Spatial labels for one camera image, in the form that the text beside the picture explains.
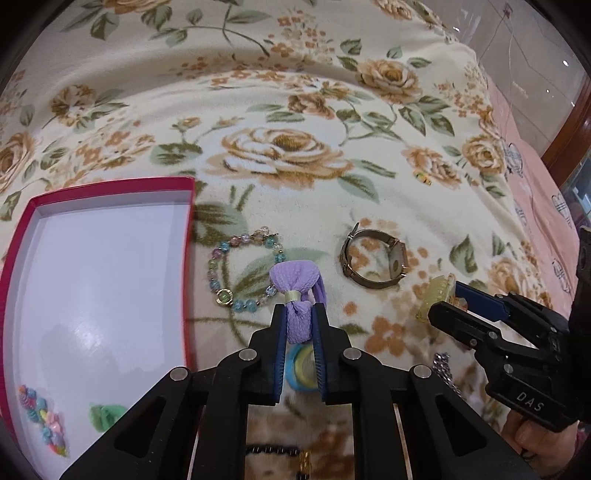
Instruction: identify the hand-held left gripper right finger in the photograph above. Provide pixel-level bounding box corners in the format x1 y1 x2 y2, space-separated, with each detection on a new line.
311 305 539 480

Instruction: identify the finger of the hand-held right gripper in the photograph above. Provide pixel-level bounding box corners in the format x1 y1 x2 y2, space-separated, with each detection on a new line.
455 282 568 333
427 300 550 361

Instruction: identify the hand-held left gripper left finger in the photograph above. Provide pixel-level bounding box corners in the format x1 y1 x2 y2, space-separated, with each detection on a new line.
60 302 289 480

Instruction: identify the blue hair tie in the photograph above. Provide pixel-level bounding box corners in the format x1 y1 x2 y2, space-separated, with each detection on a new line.
284 344 321 393

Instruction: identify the yellow hair claw clip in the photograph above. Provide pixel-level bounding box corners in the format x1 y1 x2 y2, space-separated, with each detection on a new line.
416 273 467 324

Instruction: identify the purple hair tie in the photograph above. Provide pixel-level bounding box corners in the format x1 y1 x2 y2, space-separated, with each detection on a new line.
269 261 328 344

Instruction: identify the pastel glass bead bracelet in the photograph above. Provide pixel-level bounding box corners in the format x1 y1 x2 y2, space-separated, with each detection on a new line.
209 226 287 312

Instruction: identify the gold mesh band wristwatch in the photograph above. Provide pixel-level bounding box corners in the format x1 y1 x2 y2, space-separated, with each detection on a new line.
341 222 409 291

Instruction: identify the black bead bracelet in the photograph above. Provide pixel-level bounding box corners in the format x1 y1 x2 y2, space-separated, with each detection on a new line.
246 444 301 457

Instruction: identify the red shallow box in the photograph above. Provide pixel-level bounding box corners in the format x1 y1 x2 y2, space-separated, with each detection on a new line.
0 176 198 480

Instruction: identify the person's right hand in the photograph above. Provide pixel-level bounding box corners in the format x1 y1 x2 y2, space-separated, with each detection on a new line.
501 408 589 480

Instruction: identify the pink printed bed sheet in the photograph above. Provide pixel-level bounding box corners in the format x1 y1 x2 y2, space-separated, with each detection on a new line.
485 78 591 324

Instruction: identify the brown wooden furniture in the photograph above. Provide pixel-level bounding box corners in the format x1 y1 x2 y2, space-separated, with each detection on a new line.
540 92 591 195

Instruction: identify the floral blanket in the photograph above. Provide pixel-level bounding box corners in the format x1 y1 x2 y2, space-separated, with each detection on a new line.
0 0 578 480

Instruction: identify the yellow hair tie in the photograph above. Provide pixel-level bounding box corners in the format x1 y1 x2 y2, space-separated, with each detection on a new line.
293 348 319 384

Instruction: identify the silver chain necklace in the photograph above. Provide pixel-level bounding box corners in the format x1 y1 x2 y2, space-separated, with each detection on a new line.
431 352 462 398

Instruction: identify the green hair tie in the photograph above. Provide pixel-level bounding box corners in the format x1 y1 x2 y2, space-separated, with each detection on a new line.
89 404 127 432

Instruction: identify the colourful flower bead bracelet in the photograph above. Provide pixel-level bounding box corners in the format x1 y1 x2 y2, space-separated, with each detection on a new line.
17 385 70 457

